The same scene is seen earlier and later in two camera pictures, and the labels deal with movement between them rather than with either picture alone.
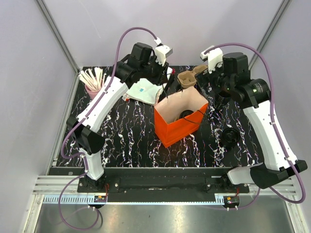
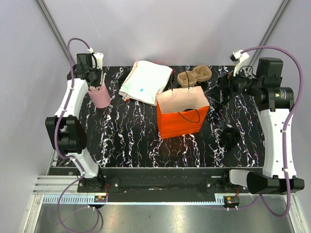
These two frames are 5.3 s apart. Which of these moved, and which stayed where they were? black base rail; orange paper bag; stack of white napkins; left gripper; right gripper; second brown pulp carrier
Moved: left gripper; right gripper; orange paper bag
Stayed: second brown pulp carrier; black base rail; stack of white napkins
